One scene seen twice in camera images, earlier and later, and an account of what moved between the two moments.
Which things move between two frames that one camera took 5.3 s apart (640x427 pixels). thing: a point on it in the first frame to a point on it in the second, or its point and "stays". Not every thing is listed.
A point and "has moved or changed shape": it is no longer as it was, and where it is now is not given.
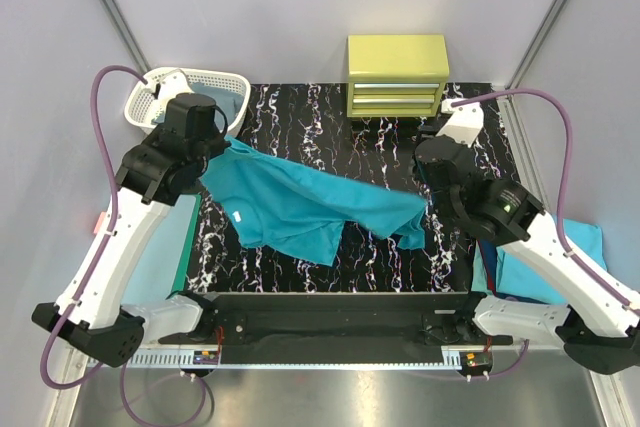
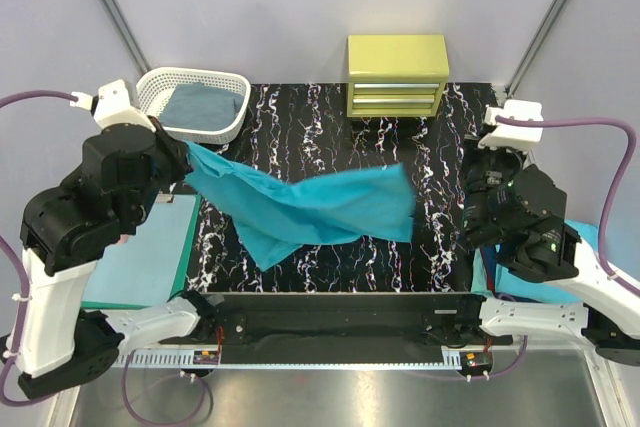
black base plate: x=339 y=327 stays
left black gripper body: x=211 y=148 to x=172 y=156
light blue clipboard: x=158 y=270 stays
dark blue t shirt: x=489 y=253 stays
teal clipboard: x=185 y=264 stays
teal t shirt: x=299 y=210 has moved or changed shape
